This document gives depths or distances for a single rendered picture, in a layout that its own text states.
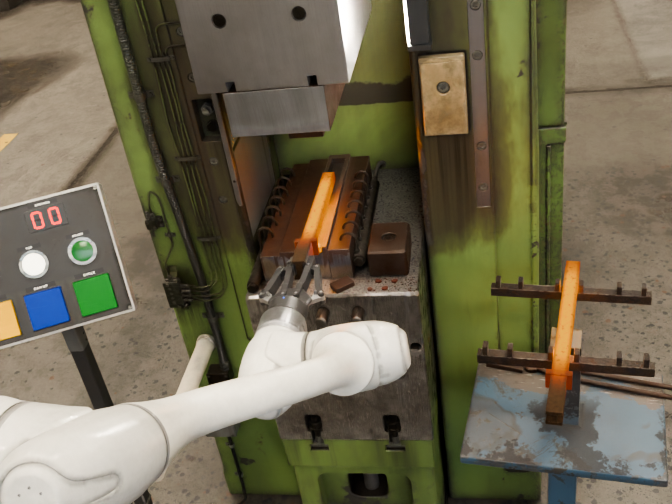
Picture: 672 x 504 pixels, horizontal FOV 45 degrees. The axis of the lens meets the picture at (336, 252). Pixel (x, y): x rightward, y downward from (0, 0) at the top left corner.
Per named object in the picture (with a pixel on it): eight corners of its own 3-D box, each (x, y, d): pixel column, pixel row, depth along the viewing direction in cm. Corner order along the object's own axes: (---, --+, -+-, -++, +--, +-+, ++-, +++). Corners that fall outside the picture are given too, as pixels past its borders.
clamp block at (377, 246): (408, 276, 177) (406, 251, 173) (369, 277, 178) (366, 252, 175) (412, 244, 186) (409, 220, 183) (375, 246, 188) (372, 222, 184)
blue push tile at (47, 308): (70, 320, 170) (59, 286, 169) (33, 331, 168) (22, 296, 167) (71, 319, 172) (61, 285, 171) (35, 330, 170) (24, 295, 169)
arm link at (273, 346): (261, 370, 149) (330, 360, 145) (242, 434, 136) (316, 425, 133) (240, 325, 143) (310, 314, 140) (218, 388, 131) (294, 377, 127)
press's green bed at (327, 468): (444, 559, 222) (432, 440, 196) (310, 555, 229) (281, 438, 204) (449, 411, 267) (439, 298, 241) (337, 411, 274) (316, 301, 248)
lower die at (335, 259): (353, 278, 179) (348, 245, 174) (265, 280, 183) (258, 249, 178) (372, 181, 213) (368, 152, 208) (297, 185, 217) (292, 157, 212)
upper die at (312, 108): (330, 131, 159) (323, 85, 154) (232, 137, 163) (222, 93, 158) (355, 51, 193) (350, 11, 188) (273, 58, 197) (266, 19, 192)
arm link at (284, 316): (307, 362, 146) (313, 340, 151) (299, 323, 141) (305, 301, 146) (258, 363, 148) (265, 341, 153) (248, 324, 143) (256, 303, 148)
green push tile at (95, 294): (118, 307, 171) (108, 272, 170) (82, 317, 170) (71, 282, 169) (119, 306, 173) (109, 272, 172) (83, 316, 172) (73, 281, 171)
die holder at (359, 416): (433, 441, 196) (418, 292, 171) (279, 439, 203) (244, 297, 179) (441, 297, 242) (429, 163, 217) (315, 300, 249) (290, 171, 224)
